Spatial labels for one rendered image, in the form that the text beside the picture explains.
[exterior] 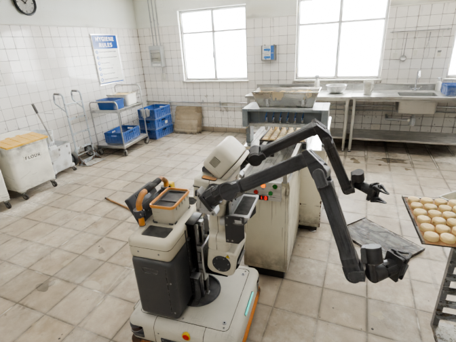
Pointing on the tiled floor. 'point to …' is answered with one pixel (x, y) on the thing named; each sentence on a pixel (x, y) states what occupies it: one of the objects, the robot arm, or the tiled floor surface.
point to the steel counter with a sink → (422, 99)
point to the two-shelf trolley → (119, 123)
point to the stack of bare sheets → (381, 237)
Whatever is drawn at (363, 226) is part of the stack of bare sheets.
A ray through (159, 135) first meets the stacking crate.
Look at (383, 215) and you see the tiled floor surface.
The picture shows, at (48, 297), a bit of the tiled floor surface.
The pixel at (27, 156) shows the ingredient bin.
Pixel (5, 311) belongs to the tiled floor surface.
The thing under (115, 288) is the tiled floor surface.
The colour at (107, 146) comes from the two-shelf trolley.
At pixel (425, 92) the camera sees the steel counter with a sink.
